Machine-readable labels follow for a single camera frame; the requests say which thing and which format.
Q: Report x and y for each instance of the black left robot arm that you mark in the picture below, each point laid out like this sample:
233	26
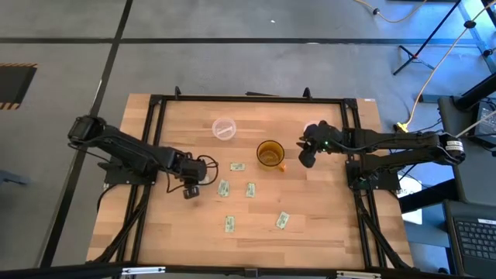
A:
128	149

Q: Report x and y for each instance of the white sweetener packet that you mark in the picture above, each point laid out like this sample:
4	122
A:
224	131

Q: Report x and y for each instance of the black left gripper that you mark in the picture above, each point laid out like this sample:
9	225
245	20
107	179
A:
193	168

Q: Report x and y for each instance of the black electronic device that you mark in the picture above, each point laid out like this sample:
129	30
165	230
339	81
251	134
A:
487	122

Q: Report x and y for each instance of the standing desk with black legs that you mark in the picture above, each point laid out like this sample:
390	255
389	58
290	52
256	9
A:
479	38

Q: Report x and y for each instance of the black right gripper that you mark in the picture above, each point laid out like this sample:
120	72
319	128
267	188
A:
323	137

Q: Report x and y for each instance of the grey desk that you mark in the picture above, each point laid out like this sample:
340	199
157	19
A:
472	174

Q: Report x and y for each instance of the black frame hook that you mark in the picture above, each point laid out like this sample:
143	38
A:
307	93
177	92

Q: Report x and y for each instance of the black aluminium table frame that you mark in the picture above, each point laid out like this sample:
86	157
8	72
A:
252	99

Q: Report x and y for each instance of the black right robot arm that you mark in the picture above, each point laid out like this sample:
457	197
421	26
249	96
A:
407	141

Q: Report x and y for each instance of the white paper sheet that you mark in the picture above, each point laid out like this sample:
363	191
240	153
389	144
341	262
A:
411	190

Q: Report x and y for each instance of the yellow mug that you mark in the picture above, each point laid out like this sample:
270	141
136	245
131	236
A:
270	156

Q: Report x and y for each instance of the black floor hatch striped edge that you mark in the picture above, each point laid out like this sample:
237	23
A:
13	85

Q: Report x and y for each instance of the black crossbar with silver brackets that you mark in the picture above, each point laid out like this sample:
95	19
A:
77	270

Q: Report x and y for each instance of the green banknote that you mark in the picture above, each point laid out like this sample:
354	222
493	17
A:
229	224
237	166
283	220
250	190
223	188

